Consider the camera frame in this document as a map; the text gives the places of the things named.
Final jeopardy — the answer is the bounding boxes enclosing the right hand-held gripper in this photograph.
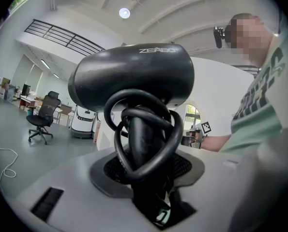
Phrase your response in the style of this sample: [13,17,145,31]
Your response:
[181,121,212,150]

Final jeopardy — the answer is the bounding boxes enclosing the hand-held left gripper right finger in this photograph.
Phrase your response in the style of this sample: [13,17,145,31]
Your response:
[227,127,288,232]

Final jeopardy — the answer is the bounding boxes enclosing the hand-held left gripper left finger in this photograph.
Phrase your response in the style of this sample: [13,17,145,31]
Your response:
[3,145,243,232]

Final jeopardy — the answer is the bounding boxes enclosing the black hair dryer with cord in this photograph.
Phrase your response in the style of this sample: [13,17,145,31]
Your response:
[67,43,195,229]

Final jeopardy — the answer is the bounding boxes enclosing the person's right forearm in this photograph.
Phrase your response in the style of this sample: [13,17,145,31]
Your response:
[202,134,232,152]

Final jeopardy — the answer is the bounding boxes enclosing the round white-framed mirror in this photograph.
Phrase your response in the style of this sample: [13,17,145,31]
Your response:
[183,104,202,130]

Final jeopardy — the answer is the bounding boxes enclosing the cardboard box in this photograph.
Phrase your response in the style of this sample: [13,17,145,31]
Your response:
[93,120,102,145]

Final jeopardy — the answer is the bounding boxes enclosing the white service robot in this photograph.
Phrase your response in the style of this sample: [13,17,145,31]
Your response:
[70,104,98,139]

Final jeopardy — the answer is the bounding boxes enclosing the person's green printed t-shirt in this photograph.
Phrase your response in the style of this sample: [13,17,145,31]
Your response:
[218,30,288,154]

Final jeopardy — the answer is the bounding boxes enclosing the small white table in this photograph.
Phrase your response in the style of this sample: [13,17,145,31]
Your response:
[52,106,63,125]

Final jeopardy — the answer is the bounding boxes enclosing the black office chair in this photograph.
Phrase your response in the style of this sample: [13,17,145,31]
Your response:
[26,90,61,145]

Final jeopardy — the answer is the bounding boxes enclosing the white wooden desk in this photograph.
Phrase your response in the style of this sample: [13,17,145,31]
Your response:
[19,95,42,111]

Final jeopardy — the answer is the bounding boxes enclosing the black cabinet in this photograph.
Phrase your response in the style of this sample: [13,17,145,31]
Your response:
[21,83,31,97]

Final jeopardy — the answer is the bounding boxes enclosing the person's head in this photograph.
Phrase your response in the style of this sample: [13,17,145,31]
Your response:
[229,13,274,67]

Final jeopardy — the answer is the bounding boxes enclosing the black balcony railing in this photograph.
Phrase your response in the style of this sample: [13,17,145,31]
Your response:
[24,19,106,57]

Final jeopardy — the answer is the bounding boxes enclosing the round ceiling light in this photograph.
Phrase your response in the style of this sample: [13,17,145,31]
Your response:
[119,7,131,19]

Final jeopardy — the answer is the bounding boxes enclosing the white floor cable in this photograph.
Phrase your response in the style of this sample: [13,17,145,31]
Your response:
[0,148,18,178]

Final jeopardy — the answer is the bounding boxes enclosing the black head-worn camera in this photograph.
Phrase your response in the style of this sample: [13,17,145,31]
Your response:
[213,26,231,49]

